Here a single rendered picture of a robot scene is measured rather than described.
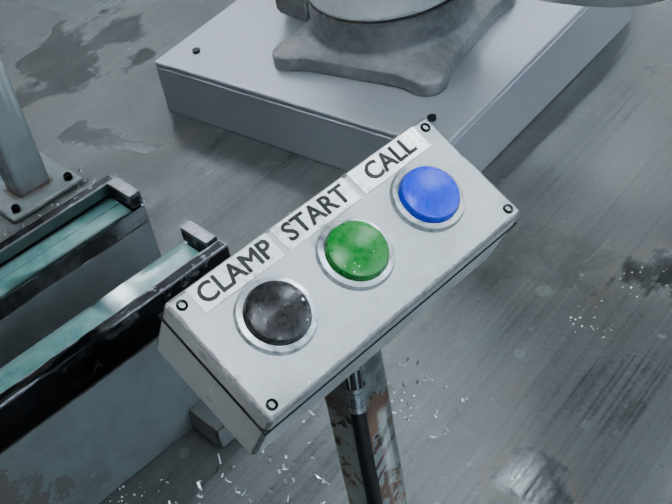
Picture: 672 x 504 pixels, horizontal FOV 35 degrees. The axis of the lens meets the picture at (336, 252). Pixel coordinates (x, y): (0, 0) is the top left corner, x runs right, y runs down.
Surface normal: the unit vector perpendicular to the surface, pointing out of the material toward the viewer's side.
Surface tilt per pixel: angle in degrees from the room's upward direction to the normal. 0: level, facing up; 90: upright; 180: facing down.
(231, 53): 2
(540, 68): 90
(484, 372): 0
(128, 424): 90
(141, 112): 0
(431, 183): 28
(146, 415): 90
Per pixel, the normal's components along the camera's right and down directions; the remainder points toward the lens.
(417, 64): -0.12, -0.55
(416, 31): 0.22, 0.54
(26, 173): 0.70, 0.38
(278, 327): 0.22, -0.43
